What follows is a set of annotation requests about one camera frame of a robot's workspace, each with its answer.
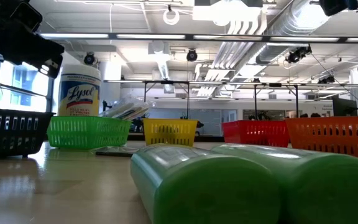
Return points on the small black background object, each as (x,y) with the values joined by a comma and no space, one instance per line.
(199,124)

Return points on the yellow plastic basket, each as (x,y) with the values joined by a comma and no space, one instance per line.
(169,132)

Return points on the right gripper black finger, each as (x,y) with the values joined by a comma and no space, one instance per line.
(336,7)

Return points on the green travel size bottle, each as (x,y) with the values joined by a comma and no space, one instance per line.
(213,193)
(331,189)

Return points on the black frame stand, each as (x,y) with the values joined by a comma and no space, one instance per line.
(255,102)
(145,93)

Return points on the green plastic basket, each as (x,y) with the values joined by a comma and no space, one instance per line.
(87,132)

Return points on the black rig camera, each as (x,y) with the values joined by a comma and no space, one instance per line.
(297,54)

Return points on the small monitor on arm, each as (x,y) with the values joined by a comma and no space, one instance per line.
(105,105)

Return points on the white ceiling conduits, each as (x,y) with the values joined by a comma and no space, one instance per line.
(238,53)

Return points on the overhead light bar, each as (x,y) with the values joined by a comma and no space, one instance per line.
(151,36)

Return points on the white item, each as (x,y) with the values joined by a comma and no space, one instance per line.
(126,115)

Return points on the dark comb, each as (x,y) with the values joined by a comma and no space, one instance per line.
(117,151)

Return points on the black computer monitor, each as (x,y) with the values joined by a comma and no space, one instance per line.
(343,107)

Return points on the person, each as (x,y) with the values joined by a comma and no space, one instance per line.
(315,115)

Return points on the small black rig device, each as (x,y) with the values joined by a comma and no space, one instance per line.
(326,80)

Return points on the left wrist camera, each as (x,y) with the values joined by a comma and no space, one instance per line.
(26,15)

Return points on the red plastic basket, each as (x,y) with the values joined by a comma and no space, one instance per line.
(255,133)

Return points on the black plastic basket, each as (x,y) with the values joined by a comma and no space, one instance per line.
(11,133)

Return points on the Lysol wipes canister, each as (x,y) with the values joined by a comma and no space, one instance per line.
(79,93)

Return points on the orange plastic basket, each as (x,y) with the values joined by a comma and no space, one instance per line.
(331,135)

